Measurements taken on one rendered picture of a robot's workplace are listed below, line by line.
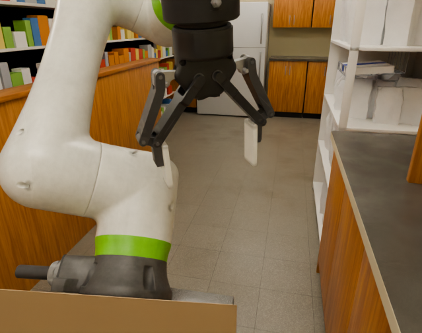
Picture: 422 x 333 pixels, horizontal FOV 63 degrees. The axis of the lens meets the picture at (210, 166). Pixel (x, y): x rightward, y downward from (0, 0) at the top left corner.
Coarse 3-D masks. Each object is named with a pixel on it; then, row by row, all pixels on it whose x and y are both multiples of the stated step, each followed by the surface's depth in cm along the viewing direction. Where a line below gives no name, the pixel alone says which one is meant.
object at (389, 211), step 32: (352, 160) 144; (384, 160) 144; (352, 192) 117; (384, 192) 116; (416, 192) 116; (384, 224) 98; (416, 224) 98; (384, 256) 84; (416, 256) 84; (384, 288) 74; (416, 288) 74; (416, 320) 66
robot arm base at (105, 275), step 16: (64, 256) 55; (80, 256) 55; (96, 256) 54; (112, 256) 52; (128, 256) 52; (16, 272) 56; (32, 272) 56; (48, 272) 55; (64, 272) 54; (80, 272) 54; (96, 272) 52; (112, 272) 51; (128, 272) 51; (144, 272) 52; (160, 272) 54; (64, 288) 52; (80, 288) 52; (96, 288) 50; (112, 288) 49; (128, 288) 49; (144, 288) 50; (160, 288) 52
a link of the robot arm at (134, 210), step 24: (120, 168) 55; (144, 168) 57; (96, 192) 53; (120, 192) 54; (144, 192) 56; (168, 192) 59; (96, 216) 56; (120, 216) 54; (144, 216) 55; (168, 216) 58; (96, 240) 55; (120, 240) 53; (144, 240) 53; (168, 240) 57
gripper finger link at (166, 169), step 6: (162, 144) 46; (162, 150) 46; (168, 156) 46; (168, 162) 47; (162, 168) 49; (168, 168) 47; (162, 174) 51; (168, 174) 48; (168, 180) 48; (168, 186) 49
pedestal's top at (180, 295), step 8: (176, 288) 74; (176, 296) 72; (184, 296) 72; (192, 296) 72; (200, 296) 72; (208, 296) 72; (216, 296) 72; (224, 296) 72; (232, 296) 72; (232, 304) 70
